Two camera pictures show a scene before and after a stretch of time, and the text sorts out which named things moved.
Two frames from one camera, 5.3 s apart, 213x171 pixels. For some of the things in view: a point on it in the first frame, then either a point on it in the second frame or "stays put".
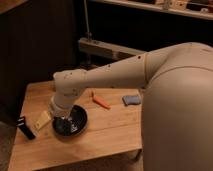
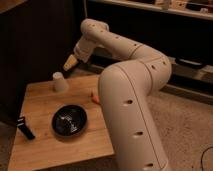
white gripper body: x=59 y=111 to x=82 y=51
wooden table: x=113 y=126 stays put
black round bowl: x=72 y=124 stays put
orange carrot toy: x=100 y=101 stays put
